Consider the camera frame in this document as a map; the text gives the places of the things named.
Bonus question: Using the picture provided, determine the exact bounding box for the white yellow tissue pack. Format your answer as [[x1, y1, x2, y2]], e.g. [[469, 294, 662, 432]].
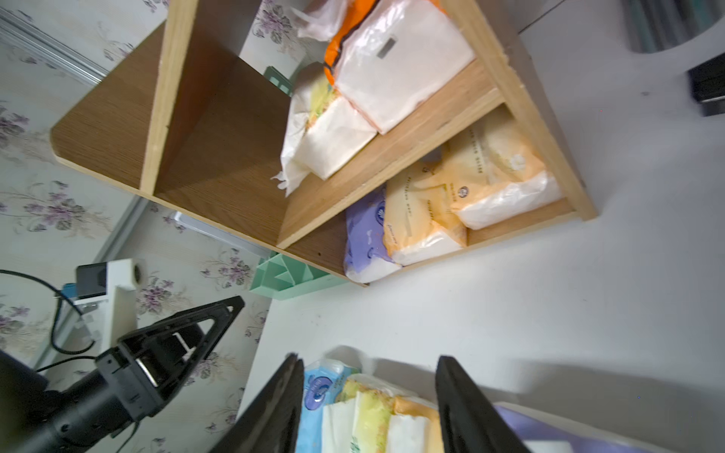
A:
[[275, 62, 378, 196]]

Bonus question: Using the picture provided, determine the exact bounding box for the blue tissue pack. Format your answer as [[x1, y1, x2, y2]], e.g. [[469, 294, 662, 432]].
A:
[[296, 359, 360, 453]]

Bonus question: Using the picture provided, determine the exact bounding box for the orange-yellow tissue pack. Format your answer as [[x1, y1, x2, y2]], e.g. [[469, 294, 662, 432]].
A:
[[386, 396, 444, 453]]

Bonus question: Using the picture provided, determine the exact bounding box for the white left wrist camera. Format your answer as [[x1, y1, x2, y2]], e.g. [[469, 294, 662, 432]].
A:
[[54, 259, 145, 355]]

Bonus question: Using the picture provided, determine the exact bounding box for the green plastic file organizer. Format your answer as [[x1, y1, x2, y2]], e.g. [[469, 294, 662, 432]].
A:
[[249, 253, 349, 300]]

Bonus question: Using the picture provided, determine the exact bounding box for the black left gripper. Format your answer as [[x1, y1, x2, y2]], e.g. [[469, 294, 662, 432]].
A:
[[96, 296, 245, 422]]

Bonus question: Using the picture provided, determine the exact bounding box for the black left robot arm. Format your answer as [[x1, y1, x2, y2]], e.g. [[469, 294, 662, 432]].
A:
[[1, 296, 245, 452]]

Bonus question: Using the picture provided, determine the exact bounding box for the white purple tissue pack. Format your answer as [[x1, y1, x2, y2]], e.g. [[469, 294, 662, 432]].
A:
[[494, 402, 668, 452]]

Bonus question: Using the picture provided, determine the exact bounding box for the yellow-green tissue pack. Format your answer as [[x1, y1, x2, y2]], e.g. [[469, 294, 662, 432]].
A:
[[321, 374, 416, 452]]

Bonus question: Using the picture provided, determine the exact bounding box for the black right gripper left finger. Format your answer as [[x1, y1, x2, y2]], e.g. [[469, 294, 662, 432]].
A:
[[211, 354, 304, 453]]

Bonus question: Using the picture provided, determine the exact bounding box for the black stapler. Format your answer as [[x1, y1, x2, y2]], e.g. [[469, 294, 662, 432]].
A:
[[687, 54, 725, 116]]

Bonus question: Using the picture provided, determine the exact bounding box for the orange tissue pack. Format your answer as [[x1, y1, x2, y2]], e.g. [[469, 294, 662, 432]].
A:
[[293, 0, 475, 134]]

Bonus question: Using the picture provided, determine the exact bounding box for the wooden three-tier shelf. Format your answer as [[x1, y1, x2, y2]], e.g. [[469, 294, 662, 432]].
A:
[[50, 1, 597, 277]]

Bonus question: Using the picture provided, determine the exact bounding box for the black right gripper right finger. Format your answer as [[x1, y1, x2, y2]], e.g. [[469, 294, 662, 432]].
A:
[[435, 356, 529, 453]]

